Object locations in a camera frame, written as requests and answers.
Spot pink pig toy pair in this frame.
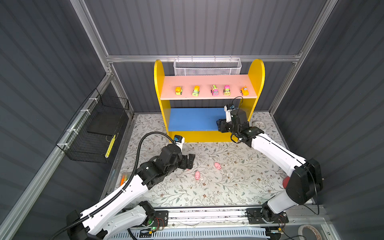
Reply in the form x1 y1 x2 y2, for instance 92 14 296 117
214 162 222 170

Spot orange yellow toy car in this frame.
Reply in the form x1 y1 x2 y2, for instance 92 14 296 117
240 86 249 96

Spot green truck pink mixer drum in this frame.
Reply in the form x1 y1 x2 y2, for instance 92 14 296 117
223 85 231 96

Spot pink truck green striped top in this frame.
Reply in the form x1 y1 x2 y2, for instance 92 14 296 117
211 85 219 96

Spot green toy car orange top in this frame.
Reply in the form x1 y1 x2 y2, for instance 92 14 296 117
192 86 200 97

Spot orange toy car green base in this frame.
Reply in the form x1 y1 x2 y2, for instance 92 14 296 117
175 87 183 96

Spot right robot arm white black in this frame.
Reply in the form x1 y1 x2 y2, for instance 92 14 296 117
217 105 324 223

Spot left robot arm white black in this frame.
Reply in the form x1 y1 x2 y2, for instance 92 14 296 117
67 144 196 240

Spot yellow shelf pink blue boards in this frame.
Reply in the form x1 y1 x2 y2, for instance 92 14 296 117
154 59 266 143

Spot pink pig toy lower centre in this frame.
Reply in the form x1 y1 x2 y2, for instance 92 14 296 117
195 171 201 180

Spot marker pen pack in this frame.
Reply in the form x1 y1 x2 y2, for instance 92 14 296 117
120 173 128 186

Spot red cup holder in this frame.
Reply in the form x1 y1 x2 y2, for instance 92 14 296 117
283 177 290 189

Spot white tape roll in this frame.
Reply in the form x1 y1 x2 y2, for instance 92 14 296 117
298 225 323 240

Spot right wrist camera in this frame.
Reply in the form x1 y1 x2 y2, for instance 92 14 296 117
224 104 236 123

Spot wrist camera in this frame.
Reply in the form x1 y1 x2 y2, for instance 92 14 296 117
224 104 236 123
174 135 185 151

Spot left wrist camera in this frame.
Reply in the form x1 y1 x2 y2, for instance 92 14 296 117
174 135 185 151

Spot white wire mesh basket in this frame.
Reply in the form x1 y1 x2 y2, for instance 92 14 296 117
173 59 242 76

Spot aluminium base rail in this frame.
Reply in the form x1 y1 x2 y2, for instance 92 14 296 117
86 205 331 232

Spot black wire basket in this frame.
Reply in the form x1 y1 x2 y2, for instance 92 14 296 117
57 87 131 164

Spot white slotted cable duct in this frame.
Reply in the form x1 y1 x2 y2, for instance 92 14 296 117
110 227 271 240

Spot black corrugated cable conduit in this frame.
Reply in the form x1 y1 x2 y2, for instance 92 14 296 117
49 131 175 240

